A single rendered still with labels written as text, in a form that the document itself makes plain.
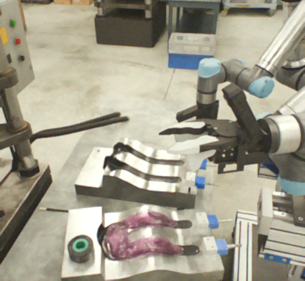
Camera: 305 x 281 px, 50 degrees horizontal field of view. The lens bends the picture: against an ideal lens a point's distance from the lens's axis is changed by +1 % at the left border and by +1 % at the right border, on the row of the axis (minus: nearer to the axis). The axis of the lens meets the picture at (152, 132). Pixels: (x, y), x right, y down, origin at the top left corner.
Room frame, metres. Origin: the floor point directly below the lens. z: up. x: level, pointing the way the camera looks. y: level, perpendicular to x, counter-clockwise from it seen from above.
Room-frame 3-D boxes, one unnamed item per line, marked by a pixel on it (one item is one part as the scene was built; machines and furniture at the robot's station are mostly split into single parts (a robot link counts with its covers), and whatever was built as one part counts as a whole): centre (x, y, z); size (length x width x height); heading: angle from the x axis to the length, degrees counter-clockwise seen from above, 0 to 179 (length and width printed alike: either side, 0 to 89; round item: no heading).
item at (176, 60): (4.28, -0.53, 0.11); 0.61 x 0.41 x 0.22; 79
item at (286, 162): (0.56, -0.32, 1.34); 0.11 x 0.08 x 0.11; 11
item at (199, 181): (0.96, -0.20, 0.89); 0.13 x 0.05 x 0.05; 80
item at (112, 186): (1.07, 0.06, 0.87); 0.50 x 0.26 x 0.14; 80
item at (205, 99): (1.08, -0.20, 1.23); 0.08 x 0.08 x 0.05
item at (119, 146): (1.06, 0.04, 0.92); 0.35 x 0.16 x 0.09; 80
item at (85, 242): (0.63, 0.22, 0.93); 0.08 x 0.08 x 0.04
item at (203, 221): (0.80, -0.23, 0.86); 0.13 x 0.05 x 0.05; 97
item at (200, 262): (0.71, 0.04, 0.86); 0.50 x 0.26 x 0.11; 97
